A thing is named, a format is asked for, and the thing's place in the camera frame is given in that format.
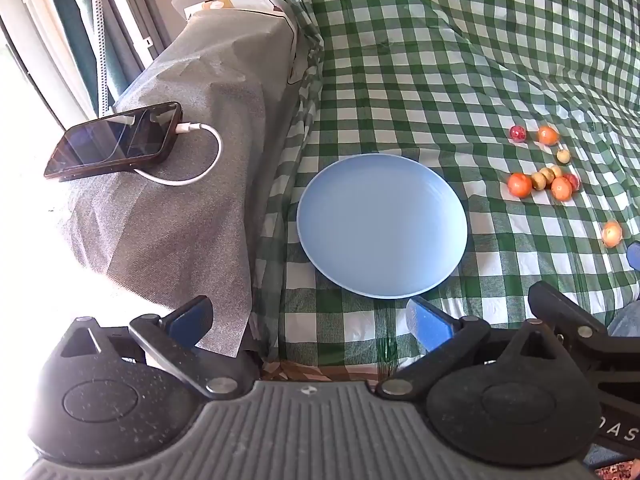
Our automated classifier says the white charging cable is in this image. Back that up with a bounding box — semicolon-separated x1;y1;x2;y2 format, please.
134;120;223;186

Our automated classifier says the white dotted strap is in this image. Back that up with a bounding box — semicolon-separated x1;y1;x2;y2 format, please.
88;0;111;117

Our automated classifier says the light blue plate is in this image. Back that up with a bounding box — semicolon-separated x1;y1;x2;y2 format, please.
296;153;469;298

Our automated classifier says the grey fabric cover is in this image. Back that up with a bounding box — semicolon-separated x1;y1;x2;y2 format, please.
59;7;321;361

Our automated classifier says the white window frame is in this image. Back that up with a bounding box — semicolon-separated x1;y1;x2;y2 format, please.
0;0;96;131

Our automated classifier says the person's jeans leg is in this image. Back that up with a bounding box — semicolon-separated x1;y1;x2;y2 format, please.
606;299;640;338

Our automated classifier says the green curtain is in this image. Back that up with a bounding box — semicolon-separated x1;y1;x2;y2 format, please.
42;0;166;106

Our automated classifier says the patterned red rug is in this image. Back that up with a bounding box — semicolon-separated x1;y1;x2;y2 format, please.
592;459;640;480

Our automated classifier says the black smartphone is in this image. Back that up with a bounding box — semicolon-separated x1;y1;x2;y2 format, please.
43;101;183;181

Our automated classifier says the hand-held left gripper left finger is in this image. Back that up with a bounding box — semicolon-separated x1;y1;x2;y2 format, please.
52;296;262;401

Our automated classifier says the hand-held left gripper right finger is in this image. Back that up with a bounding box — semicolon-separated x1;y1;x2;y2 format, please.
375;297;572;401

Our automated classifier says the green white checkered cloth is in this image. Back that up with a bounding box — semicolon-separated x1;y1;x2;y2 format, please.
250;0;640;368

